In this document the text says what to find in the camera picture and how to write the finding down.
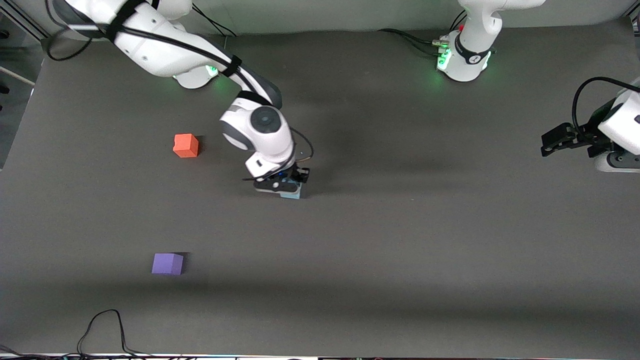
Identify dark grey table mat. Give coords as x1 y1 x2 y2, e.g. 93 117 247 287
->
0 17 640 359

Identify aluminium frame rail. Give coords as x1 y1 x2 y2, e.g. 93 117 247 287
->
0 0 48 42

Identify black arm base cables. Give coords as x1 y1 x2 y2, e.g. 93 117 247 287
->
377 10 470 58
191 4 238 40

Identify purple foam block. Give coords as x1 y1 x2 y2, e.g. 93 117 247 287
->
151 253 184 276

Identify black right arm base cables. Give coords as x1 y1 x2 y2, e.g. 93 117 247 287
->
191 4 238 40

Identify black left arm wrist cable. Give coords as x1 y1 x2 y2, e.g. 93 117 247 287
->
572 76 640 135

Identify thin black looped cable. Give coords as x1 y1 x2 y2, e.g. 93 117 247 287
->
76 309 153 357

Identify black left arm base cables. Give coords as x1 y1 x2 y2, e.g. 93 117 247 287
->
377 10 470 58

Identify orange foam block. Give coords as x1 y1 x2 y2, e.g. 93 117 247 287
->
173 133 200 159

